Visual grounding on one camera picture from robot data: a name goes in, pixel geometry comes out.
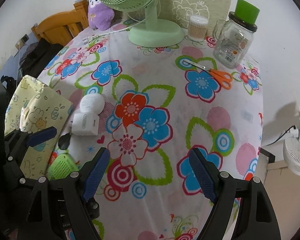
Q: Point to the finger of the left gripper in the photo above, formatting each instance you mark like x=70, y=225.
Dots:
x=42, y=136

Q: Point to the black clothing pile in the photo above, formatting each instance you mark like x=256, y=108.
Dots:
x=37, y=57

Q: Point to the cotton swab container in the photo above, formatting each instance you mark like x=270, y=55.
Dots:
x=197, y=28

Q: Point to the green desk fan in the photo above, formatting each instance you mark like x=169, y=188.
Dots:
x=151, y=32

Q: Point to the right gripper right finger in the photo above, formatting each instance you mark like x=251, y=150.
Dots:
x=256, y=217

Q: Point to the black car key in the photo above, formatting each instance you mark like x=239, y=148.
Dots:
x=64, y=141

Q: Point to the white round earbud case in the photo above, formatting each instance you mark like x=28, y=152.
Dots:
x=93, y=103

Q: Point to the floral tablecloth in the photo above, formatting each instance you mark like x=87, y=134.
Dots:
x=158, y=108

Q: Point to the orange handled scissors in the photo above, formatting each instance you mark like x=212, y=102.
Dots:
x=223, y=78

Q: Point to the green panda speaker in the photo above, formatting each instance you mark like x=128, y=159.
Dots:
x=61, y=167

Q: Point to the purple plush bunny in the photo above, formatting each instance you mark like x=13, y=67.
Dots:
x=99, y=15

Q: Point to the white charger adapter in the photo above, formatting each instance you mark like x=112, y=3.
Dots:
x=85, y=124

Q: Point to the black backpack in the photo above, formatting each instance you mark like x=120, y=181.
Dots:
x=10, y=85

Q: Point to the yellow fabric storage box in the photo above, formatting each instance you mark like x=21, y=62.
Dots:
x=35, y=106

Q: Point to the glass mug jar green lid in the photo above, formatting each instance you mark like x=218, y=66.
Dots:
x=234, y=36

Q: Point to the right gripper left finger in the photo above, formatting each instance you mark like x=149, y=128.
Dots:
x=68, y=203

